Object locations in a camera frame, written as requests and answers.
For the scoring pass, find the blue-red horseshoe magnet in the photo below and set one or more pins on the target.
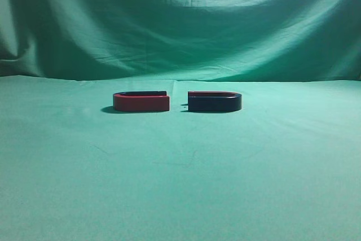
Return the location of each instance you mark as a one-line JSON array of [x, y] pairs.
[[213, 101]]

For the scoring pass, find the left red-blue horseshoe magnet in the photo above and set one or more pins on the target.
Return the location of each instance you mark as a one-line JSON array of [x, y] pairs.
[[141, 101]]

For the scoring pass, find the green cloth backdrop and cover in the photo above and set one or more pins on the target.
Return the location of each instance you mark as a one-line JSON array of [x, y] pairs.
[[284, 167]]

